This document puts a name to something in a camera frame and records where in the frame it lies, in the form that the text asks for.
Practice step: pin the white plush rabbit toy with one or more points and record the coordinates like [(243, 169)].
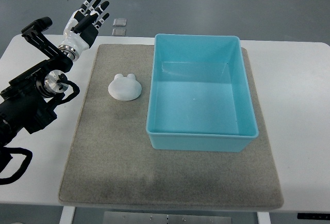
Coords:
[(125, 88)]

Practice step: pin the lower metal floor plate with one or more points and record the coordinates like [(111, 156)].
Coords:
[(119, 32)]

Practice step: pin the metal table base plate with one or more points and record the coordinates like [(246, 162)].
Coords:
[(127, 217)]

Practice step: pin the white table leg right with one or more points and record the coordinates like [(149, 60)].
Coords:
[(263, 218)]

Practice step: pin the white table leg left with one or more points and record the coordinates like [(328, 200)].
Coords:
[(67, 215)]

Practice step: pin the grey felt mat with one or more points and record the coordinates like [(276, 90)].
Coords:
[(112, 163)]

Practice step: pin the black table control panel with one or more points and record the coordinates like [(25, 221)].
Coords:
[(313, 216)]

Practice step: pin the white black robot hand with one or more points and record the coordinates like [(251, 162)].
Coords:
[(82, 28)]

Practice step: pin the blue plastic box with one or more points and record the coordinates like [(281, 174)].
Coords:
[(200, 98)]

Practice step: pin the white table leg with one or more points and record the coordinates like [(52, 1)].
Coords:
[(263, 218), (67, 215)]

